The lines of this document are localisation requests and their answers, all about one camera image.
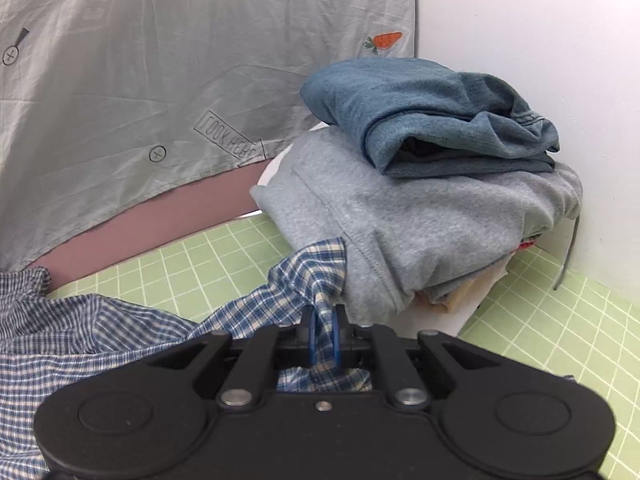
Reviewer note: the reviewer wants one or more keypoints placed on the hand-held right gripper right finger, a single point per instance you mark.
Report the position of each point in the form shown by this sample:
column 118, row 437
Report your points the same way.
column 336, row 336

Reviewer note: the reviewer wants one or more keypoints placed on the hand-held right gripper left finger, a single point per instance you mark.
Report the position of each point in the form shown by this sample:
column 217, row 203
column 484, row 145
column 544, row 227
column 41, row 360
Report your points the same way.
column 311, row 336

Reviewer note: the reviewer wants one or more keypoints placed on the blue plaid shirt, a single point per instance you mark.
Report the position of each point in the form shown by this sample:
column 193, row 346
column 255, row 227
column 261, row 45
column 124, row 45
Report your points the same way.
column 100, row 340

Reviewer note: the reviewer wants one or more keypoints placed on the folded beige garment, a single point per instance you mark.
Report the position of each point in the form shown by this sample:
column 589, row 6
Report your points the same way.
column 465, row 290

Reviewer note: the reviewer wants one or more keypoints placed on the folded grey sweatshirt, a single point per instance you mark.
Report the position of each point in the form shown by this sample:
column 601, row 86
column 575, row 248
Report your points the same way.
column 425, row 220

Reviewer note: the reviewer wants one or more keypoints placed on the pink table cover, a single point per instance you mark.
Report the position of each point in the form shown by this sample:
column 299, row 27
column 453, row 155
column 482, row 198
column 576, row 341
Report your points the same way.
column 165, row 220

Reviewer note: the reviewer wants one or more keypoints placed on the green grid mat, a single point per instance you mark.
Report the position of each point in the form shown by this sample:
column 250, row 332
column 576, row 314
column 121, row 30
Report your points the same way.
column 550, row 310

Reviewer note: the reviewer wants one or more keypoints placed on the folded blue denim garment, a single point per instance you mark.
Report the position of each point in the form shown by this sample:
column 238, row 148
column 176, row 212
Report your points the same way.
column 425, row 110

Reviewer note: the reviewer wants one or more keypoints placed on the grey printed cloth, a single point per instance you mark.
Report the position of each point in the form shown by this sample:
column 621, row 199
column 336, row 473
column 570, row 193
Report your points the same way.
column 150, row 85

